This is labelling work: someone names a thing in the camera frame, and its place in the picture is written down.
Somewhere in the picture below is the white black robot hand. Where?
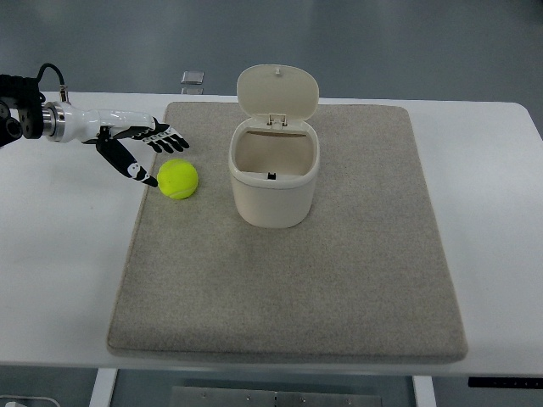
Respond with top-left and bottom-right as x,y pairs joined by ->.
43,102 -> 189,187

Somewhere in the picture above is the yellow tennis ball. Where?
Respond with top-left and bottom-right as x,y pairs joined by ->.
157,159 -> 199,200

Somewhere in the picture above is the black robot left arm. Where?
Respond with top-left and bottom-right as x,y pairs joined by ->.
1,63 -> 69,148

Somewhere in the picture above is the cream lidded plastic box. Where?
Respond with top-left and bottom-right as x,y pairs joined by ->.
228,64 -> 320,228

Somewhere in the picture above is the lower metal floor plate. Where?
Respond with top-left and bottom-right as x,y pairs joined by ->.
181,87 -> 204,95

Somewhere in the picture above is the metal floor plate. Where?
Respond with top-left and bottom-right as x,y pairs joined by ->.
181,87 -> 204,95
181,70 -> 204,85

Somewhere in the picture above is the upper metal floor plate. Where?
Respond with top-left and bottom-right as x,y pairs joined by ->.
181,70 -> 204,85

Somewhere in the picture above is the white left table leg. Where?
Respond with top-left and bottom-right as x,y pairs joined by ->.
88,368 -> 118,407

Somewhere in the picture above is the white table leg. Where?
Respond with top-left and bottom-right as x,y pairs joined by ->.
88,368 -> 118,407
412,376 -> 437,407

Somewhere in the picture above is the white object on floor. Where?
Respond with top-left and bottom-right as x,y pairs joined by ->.
1,394 -> 61,407

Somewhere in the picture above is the grey felt mat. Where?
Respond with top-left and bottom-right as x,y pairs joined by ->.
107,103 -> 467,364

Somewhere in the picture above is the white right table leg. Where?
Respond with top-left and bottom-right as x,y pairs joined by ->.
412,376 -> 437,407

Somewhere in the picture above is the black table control panel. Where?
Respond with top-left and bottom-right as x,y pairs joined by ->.
467,376 -> 543,390

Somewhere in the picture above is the grey metal base plate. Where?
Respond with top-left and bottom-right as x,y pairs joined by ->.
169,387 -> 383,407

